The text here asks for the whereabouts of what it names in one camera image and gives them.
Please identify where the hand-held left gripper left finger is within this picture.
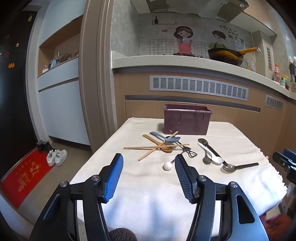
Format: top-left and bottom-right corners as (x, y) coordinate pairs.
(29, 153), (124, 241)

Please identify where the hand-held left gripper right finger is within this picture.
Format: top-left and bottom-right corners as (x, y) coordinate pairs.
(174, 154), (270, 241)

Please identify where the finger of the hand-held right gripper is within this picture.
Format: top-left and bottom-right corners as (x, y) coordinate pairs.
(282, 148), (296, 163)
(272, 151), (292, 166)

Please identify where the grey-blue plastic spoon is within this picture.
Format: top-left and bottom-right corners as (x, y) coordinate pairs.
(149, 131), (181, 143)

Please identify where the purple plastic utensil box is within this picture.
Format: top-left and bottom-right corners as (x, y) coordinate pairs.
(163, 104), (213, 135)

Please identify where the all-steel spoon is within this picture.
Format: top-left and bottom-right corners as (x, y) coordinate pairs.
(202, 148), (213, 164)

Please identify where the wooden spoon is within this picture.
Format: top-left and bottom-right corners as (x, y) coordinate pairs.
(142, 134), (173, 153)

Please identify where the white table cloth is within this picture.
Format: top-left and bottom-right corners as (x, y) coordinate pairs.
(69, 118), (288, 241)

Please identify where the small grey vent grille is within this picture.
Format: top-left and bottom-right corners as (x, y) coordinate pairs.
(265, 95), (284, 110)

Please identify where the red patterned knit clothing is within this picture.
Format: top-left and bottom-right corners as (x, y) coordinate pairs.
(265, 214), (295, 241)

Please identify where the white sneaker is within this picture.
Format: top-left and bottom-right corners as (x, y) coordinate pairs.
(54, 149), (68, 167)
(46, 150), (58, 167)

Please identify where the dark fuzzy object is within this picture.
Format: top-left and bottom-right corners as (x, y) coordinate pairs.
(109, 228), (137, 241)

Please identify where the wooden kitchen cabinet front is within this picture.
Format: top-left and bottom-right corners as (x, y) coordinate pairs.
(113, 68), (296, 163)

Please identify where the dark shoe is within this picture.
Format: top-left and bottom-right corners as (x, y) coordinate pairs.
(36, 140), (56, 154)

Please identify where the white figurine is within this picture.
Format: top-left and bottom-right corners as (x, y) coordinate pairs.
(289, 56), (296, 82)

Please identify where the red doormat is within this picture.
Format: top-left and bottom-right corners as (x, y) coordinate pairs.
(0, 147), (55, 209)

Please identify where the large grey vent grille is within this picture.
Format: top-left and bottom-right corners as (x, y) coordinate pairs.
(149, 75), (249, 101)

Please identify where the speckled kitchen countertop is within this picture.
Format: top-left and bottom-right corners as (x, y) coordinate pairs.
(111, 50), (296, 100)

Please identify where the black refrigerator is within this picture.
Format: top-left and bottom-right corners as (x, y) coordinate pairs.
(0, 0), (43, 181)

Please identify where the range hood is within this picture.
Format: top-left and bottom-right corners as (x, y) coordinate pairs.
(129, 0), (249, 22)

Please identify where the dark loop-handled metal utensil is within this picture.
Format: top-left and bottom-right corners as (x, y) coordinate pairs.
(172, 141), (198, 159)

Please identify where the narrow wall vent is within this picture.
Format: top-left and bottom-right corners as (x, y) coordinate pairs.
(266, 46), (274, 70)

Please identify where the wooden door frame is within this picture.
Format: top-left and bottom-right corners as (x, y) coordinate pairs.
(79, 0), (121, 153)

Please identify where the wok with yellow handle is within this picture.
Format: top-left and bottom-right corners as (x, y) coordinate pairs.
(207, 47), (261, 66)

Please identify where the cartoon couple wall sticker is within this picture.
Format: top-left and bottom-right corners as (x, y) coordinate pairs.
(139, 16), (252, 58)

